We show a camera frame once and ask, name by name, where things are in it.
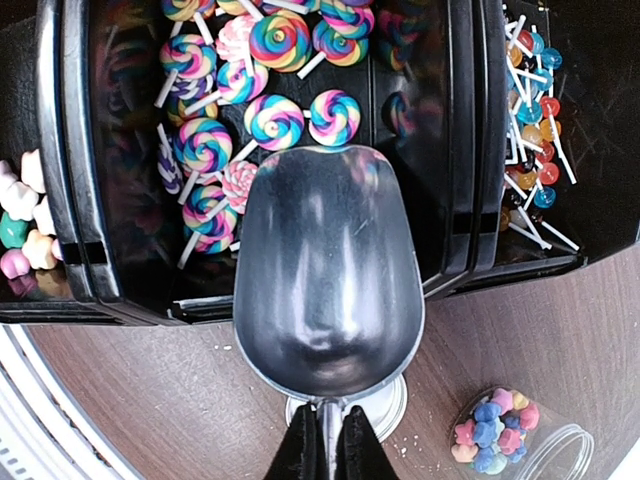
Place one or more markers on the silver metal scoop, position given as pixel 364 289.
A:
pixel 328 304

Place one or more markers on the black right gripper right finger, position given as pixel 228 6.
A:
pixel 361 454

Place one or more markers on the silver metal jar lid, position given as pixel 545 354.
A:
pixel 384 408

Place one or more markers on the black three-compartment candy tray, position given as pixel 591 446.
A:
pixel 79 79

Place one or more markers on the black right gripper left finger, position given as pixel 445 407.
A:
pixel 300 452

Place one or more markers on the clear plastic jar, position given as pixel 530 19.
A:
pixel 504 434

